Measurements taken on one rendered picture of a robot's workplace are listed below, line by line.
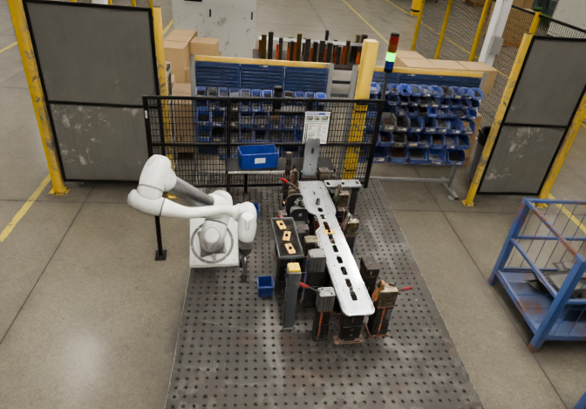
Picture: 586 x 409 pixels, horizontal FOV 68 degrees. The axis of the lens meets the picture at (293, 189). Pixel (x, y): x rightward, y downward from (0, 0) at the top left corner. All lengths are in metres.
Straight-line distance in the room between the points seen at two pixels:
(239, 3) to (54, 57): 5.04
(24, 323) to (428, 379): 2.90
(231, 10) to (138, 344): 6.92
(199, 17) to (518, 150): 6.29
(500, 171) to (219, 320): 3.92
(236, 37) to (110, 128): 4.93
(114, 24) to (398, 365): 3.60
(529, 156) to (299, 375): 4.04
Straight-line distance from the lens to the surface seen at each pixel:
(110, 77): 4.62
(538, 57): 5.16
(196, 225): 3.07
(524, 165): 5.74
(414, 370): 2.67
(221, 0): 9.13
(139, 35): 4.42
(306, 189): 3.33
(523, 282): 4.46
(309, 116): 3.58
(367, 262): 2.69
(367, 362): 2.62
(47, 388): 3.54
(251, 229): 2.42
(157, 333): 3.62
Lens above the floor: 2.74
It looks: 32 degrees down
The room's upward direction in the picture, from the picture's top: 5 degrees clockwise
